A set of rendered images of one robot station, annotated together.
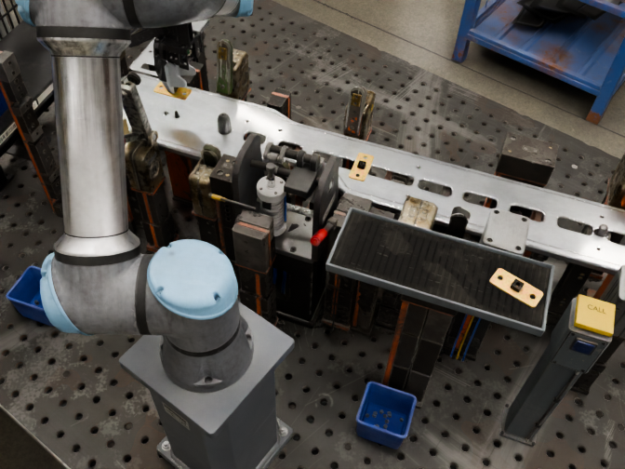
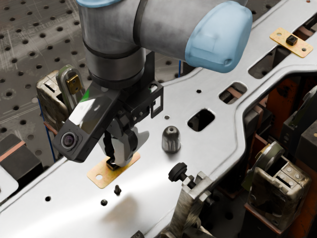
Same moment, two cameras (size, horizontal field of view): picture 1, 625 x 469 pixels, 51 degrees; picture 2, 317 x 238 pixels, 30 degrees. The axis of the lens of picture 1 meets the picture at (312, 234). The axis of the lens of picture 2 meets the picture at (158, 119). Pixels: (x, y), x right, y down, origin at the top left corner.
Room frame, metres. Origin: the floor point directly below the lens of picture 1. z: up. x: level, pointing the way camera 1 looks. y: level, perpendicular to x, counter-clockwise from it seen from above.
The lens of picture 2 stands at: (0.91, 0.74, 1.84)
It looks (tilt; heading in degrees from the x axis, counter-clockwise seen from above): 53 degrees down; 297
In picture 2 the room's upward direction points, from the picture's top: 1 degrees counter-clockwise
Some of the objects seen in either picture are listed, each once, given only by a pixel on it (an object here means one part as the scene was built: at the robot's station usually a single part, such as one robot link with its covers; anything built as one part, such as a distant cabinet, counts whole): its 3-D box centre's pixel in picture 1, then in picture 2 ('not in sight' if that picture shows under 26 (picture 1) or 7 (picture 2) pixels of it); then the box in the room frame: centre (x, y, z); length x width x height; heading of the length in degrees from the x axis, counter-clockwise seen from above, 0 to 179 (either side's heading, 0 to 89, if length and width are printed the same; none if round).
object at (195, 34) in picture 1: (175, 35); (122, 89); (1.19, 0.31, 1.23); 0.09 x 0.08 x 0.12; 72
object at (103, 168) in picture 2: (172, 88); (113, 163); (1.20, 0.34, 1.08); 0.08 x 0.04 x 0.01; 72
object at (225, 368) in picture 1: (205, 334); not in sight; (0.52, 0.16, 1.15); 0.15 x 0.15 x 0.10
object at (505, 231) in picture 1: (481, 290); not in sight; (0.79, -0.37, 0.90); 0.13 x 0.10 x 0.41; 162
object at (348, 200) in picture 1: (344, 265); not in sight; (0.86, -0.07, 0.89); 0.13 x 0.11 x 0.38; 162
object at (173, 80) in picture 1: (175, 80); (133, 144); (1.17, 0.32, 1.13); 0.06 x 0.03 x 0.09; 72
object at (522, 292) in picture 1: (516, 286); not in sight; (0.63, -0.34, 1.17); 0.08 x 0.04 x 0.01; 54
